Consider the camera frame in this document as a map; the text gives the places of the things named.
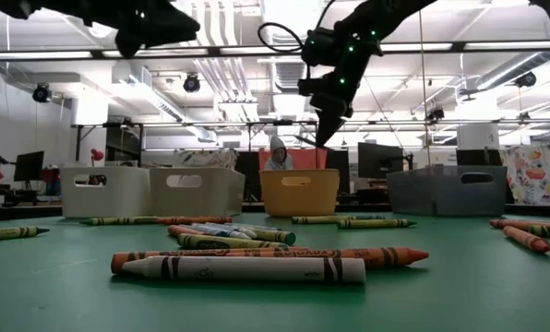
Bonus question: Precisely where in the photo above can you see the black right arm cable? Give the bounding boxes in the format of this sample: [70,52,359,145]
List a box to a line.
[257,0,337,54]

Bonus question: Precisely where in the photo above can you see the orange cloth panel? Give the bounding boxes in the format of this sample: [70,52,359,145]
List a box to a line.
[257,147,328,171]

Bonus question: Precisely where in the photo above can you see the orange crayon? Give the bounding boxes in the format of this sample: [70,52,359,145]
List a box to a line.
[256,246,430,270]
[157,216,233,226]
[110,248,304,276]
[167,224,211,238]

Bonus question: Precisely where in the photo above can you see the white ceiling pipes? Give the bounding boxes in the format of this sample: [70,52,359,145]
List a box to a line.
[182,0,262,124]

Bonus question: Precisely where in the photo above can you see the silver air duct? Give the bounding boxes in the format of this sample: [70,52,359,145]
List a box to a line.
[475,50,550,91]

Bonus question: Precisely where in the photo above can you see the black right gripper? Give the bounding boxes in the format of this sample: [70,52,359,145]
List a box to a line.
[294,34,383,152]

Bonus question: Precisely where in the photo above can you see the yellow green crayon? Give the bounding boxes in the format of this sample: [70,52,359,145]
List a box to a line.
[291,215,359,225]
[177,233,290,251]
[0,225,51,243]

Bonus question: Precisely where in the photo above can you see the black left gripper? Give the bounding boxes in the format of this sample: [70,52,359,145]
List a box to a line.
[83,0,201,60]

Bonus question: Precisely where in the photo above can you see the floral patterned cloth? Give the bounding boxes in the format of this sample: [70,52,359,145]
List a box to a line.
[499,145,550,207]

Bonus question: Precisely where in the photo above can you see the long ceiling light bar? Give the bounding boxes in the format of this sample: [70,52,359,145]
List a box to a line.
[0,40,550,64]

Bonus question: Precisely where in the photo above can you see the person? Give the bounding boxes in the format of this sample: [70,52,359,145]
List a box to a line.
[263,135,295,171]

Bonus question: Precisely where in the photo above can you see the orange plastic bin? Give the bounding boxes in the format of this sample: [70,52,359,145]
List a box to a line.
[258,168,341,219]

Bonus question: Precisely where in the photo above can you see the white ventilation duct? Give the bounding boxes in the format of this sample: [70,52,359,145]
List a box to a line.
[113,68,219,144]

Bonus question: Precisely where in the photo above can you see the white crayon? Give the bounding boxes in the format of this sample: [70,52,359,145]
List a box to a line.
[121,255,366,284]
[190,223,254,240]

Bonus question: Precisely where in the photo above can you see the black ceiling spot lamp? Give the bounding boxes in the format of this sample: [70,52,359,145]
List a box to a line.
[183,72,201,94]
[514,71,538,89]
[31,82,54,104]

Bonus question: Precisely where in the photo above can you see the thin hanging pole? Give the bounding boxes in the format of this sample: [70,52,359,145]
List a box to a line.
[416,8,432,167]

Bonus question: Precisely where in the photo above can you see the dark grey plastic bin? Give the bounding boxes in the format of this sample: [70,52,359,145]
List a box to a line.
[386,164,508,218]

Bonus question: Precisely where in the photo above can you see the black computer monitor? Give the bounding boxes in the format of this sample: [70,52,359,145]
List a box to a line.
[455,148,505,167]
[13,150,45,183]
[357,141,405,180]

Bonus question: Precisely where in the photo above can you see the white plastic bin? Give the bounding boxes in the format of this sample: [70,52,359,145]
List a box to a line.
[60,165,152,219]

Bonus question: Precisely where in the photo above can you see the white patterned cloth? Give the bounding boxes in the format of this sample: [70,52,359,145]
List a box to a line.
[172,148,239,170]

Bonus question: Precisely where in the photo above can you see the light grey plastic bin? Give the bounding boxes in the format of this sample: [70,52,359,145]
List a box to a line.
[149,166,246,218]

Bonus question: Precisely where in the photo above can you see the red crayon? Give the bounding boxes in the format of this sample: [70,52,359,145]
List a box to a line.
[488,219,550,231]
[502,225,550,255]

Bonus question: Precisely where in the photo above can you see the black aluminium table frame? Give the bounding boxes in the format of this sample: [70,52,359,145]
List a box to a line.
[0,202,550,221]

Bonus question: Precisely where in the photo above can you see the black metal rack frame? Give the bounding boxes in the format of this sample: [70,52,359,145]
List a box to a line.
[70,118,322,207]

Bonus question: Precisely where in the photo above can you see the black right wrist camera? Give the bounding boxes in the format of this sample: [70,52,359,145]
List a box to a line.
[301,27,337,66]

